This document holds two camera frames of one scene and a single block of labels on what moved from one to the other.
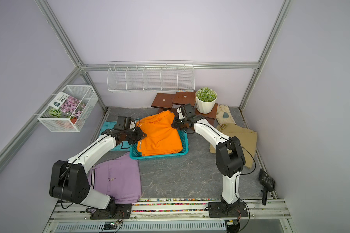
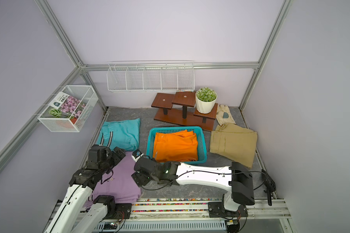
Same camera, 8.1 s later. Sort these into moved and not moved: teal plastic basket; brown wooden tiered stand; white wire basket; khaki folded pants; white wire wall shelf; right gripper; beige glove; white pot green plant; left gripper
Moved: left gripper; right gripper; teal plastic basket
Not moved: brown wooden tiered stand; white wire basket; beige glove; white pot green plant; white wire wall shelf; khaki folded pants
